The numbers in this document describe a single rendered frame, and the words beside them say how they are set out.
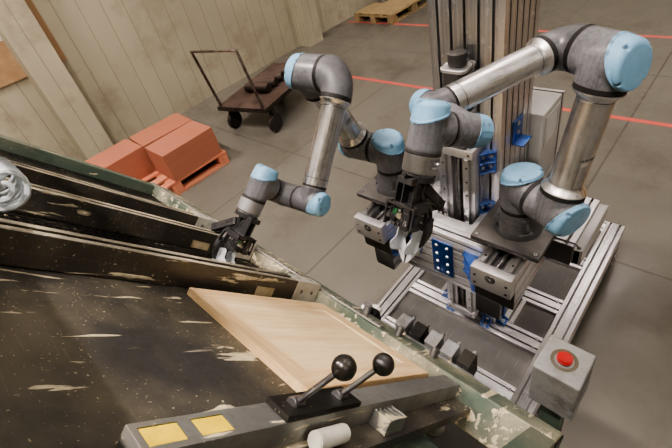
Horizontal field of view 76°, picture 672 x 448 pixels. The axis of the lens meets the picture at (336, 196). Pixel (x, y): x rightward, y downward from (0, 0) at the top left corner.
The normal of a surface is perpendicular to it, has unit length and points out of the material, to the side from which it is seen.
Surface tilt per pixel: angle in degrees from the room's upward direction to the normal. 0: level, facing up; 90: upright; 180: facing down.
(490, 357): 0
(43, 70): 90
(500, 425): 37
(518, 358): 0
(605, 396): 0
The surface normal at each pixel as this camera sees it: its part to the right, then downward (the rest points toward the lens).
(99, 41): 0.73, 0.29
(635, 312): -0.20, -0.77
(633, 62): 0.39, 0.39
